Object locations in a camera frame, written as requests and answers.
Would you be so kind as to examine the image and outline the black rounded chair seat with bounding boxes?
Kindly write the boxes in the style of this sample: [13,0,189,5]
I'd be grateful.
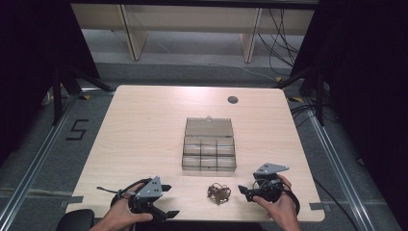
[55,208,96,231]

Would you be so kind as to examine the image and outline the black curtain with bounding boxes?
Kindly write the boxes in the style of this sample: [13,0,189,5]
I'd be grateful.
[289,0,408,231]
[0,0,101,167]

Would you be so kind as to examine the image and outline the black floor cables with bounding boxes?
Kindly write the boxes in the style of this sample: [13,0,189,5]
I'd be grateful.
[290,103,340,130]

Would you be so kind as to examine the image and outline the hanging black cables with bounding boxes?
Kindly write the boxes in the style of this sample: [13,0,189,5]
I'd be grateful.
[257,8,301,78]

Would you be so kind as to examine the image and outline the clear plastic compartment box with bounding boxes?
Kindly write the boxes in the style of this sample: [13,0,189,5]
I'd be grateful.
[181,115,238,173]

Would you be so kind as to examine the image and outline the tangled brown necklace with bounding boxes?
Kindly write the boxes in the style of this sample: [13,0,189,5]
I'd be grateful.
[206,182,232,207]

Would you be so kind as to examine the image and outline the person's right hand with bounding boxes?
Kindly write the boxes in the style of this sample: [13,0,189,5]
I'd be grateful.
[252,173,301,229]

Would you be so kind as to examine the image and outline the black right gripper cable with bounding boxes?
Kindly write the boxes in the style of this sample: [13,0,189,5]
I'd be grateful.
[282,188,301,217]

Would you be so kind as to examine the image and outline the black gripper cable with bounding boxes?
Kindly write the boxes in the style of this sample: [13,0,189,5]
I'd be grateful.
[282,188,301,217]
[96,177,152,208]

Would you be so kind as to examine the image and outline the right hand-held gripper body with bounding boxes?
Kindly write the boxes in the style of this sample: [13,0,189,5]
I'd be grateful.
[252,162,290,204]

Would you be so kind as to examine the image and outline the person's left hand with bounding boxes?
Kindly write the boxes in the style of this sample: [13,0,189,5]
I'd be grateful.
[101,182,155,231]

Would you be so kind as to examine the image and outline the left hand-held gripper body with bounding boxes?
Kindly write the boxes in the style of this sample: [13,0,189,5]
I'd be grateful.
[128,175,164,222]

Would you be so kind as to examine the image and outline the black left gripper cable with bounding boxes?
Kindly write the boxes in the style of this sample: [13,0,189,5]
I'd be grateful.
[96,177,152,208]

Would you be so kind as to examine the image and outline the beige wooden bench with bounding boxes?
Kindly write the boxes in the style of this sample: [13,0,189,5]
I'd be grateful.
[70,3,316,64]

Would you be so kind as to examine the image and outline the black metal stand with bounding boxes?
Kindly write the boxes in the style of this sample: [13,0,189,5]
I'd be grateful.
[274,65,325,127]
[50,64,115,127]

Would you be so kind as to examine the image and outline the metal floor rail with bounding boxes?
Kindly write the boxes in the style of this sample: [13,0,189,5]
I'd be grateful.
[306,104,394,231]
[0,95,80,231]

